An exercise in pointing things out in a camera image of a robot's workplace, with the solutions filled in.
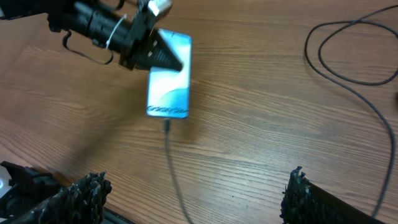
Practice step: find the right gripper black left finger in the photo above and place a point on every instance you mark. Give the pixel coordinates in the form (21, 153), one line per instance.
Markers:
(80, 203)

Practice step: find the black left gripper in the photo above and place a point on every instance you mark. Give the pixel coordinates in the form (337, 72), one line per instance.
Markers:
(146, 48)

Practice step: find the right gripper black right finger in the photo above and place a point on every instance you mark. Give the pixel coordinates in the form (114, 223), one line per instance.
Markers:
(306, 203)

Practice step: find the smartphone with lit screen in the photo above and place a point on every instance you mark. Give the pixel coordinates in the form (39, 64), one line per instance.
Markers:
(168, 92)

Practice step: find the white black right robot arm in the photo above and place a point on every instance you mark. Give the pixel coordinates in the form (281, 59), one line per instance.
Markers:
(31, 196)

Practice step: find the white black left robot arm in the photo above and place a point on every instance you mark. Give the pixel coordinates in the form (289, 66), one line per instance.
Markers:
(91, 18)

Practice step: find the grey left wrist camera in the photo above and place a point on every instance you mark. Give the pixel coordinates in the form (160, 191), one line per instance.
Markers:
(159, 8)

